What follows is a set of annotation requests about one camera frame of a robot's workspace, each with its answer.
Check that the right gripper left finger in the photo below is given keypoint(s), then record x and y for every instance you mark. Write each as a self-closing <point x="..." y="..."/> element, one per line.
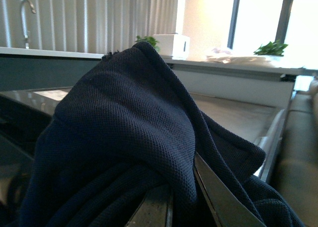
<point x="155" y="210"/>

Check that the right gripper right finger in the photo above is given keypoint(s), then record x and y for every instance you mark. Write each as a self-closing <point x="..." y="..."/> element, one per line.
<point x="226" y="209"/>

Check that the navy blue knit garment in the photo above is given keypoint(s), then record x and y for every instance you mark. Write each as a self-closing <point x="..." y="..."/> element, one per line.
<point x="127" y="126"/>

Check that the white cloth pile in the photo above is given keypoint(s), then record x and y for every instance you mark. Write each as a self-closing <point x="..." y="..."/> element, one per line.
<point x="227" y="55"/>

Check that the white box appliance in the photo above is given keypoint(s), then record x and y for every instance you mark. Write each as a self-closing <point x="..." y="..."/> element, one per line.
<point x="173" y="45"/>

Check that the left green plant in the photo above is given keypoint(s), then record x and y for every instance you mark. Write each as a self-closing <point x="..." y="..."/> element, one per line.
<point x="151" y="40"/>

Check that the green plant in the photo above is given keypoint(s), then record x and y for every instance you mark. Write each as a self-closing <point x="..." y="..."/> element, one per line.
<point x="275" y="48"/>
<point x="151" y="40"/>

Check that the right green plant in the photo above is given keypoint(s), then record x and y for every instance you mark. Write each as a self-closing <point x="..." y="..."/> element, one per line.
<point x="275" y="48"/>

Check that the white counter shelf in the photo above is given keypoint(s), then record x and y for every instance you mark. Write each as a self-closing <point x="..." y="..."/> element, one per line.
<point x="28" y="68"/>

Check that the white vertical blinds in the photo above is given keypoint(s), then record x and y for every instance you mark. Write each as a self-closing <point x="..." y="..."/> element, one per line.
<point x="86" y="26"/>

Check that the chrome gooseneck faucet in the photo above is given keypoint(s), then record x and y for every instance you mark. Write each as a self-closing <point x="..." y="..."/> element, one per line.
<point x="24" y="6"/>

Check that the dark window frame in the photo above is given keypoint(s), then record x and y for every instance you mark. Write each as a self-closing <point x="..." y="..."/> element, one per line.
<point x="256" y="22"/>

